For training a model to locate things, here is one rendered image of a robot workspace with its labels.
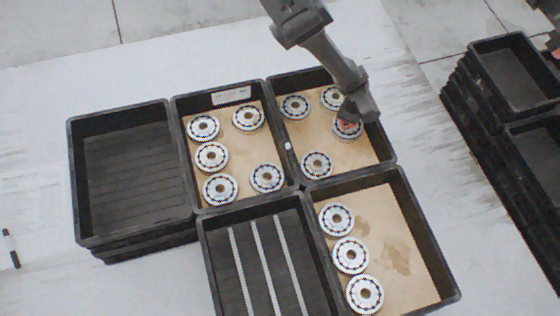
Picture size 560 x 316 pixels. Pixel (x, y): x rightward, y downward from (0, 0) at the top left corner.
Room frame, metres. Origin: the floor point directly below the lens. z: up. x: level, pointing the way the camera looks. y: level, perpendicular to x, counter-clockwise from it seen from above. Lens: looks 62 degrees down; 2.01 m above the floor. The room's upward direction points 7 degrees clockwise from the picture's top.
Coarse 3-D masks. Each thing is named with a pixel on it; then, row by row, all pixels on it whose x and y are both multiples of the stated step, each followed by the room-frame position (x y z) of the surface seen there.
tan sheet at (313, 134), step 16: (304, 96) 0.87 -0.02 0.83; (320, 112) 0.81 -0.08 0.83; (288, 128) 0.74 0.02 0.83; (304, 128) 0.74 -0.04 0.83; (320, 128) 0.75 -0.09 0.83; (304, 144) 0.68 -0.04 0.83; (320, 144) 0.69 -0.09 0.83; (336, 144) 0.70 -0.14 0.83; (352, 144) 0.70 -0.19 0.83; (368, 144) 0.71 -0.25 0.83; (336, 160) 0.64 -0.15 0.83; (352, 160) 0.65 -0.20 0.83; (368, 160) 0.65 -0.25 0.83
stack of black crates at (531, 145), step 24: (528, 120) 1.14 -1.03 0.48; (552, 120) 1.19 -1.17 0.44; (504, 144) 1.04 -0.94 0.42; (528, 144) 1.09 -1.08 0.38; (552, 144) 1.10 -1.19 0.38; (504, 168) 0.97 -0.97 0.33; (528, 168) 0.90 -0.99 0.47; (552, 168) 0.97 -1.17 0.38; (504, 192) 0.89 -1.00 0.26; (528, 192) 0.84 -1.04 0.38; (552, 192) 0.85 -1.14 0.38; (528, 216) 0.77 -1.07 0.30
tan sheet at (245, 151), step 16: (208, 112) 0.76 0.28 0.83; (224, 112) 0.77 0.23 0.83; (224, 128) 0.71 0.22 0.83; (192, 144) 0.63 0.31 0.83; (224, 144) 0.65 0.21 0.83; (240, 144) 0.66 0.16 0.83; (256, 144) 0.66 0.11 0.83; (272, 144) 0.67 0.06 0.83; (192, 160) 0.58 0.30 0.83; (240, 160) 0.60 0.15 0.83; (256, 160) 0.61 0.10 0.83; (272, 160) 0.61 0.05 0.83; (208, 176) 0.53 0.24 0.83; (240, 176) 0.54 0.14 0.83; (240, 192) 0.49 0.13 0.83
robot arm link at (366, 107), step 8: (368, 80) 0.75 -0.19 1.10; (360, 88) 0.73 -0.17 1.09; (344, 96) 0.72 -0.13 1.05; (352, 96) 0.71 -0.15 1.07; (360, 96) 0.71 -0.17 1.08; (368, 96) 0.72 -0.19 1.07; (360, 104) 0.69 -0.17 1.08; (368, 104) 0.68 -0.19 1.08; (376, 104) 0.70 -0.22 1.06; (360, 112) 0.67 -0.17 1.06; (368, 112) 0.66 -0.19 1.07; (376, 112) 0.67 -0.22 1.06; (368, 120) 0.67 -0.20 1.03
